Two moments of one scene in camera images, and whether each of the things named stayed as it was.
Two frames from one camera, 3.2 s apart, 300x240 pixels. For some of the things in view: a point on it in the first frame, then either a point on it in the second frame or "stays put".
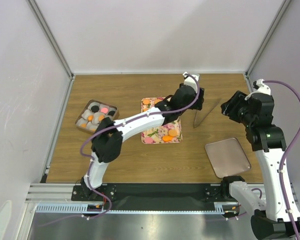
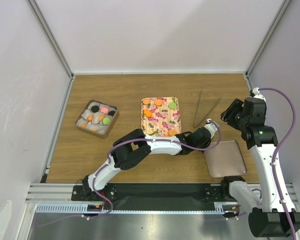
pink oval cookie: (104, 110) stays put
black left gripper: (197, 106) to (206, 142)
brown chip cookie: (100, 117) stays put
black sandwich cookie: (94, 108) stays put
